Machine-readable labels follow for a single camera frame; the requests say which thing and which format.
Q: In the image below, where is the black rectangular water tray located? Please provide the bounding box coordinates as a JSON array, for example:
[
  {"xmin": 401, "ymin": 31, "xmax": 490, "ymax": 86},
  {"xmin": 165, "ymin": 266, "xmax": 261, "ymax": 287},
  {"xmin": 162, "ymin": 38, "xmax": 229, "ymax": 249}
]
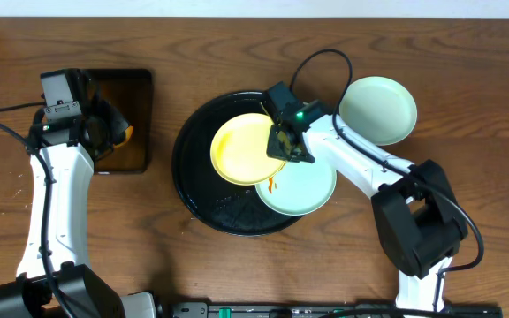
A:
[{"xmin": 87, "ymin": 69, "xmax": 154, "ymax": 175}]

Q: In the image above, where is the round black serving tray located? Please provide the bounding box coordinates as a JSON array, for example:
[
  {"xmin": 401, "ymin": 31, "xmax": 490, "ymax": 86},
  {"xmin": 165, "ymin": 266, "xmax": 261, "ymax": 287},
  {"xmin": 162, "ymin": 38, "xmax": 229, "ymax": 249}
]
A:
[{"xmin": 171, "ymin": 91, "xmax": 300, "ymax": 237}]

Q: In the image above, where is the green and yellow scrub sponge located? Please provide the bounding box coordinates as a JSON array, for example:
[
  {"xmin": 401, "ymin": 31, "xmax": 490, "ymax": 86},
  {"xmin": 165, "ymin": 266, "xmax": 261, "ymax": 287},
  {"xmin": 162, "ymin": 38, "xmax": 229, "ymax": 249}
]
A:
[{"xmin": 114, "ymin": 125, "xmax": 133, "ymax": 148}]

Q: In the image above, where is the light green plate with stain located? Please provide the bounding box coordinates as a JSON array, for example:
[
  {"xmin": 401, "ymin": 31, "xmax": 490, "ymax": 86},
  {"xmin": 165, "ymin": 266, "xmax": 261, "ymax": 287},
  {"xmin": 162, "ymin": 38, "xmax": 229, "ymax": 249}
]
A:
[{"xmin": 255, "ymin": 161, "xmax": 337, "ymax": 216}]

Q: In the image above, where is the yellow plate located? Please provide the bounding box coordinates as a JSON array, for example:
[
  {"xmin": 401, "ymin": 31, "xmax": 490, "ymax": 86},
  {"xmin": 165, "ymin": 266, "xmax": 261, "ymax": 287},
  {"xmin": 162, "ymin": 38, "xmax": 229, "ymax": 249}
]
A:
[{"xmin": 209, "ymin": 113, "xmax": 285, "ymax": 186}]

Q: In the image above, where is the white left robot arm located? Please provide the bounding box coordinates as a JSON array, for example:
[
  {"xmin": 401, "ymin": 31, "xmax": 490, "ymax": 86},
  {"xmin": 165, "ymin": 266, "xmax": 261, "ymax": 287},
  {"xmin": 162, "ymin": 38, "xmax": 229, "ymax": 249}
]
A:
[{"xmin": 0, "ymin": 101, "xmax": 158, "ymax": 317}]

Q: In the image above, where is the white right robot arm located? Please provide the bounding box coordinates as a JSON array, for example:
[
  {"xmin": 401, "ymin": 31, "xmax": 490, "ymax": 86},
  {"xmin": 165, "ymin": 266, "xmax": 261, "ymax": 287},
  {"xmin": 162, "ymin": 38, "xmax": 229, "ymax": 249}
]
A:
[{"xmin": 262, "ymin": 99, "xmax": 469, "ymax": 312}]

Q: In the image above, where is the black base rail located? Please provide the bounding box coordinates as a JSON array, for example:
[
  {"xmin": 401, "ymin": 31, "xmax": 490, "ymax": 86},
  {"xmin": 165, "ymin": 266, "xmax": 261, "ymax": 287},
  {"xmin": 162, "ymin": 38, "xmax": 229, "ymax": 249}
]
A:
[{"xmin": 162, "ymin": 302, "xmax": 504, "ymax": 318}]

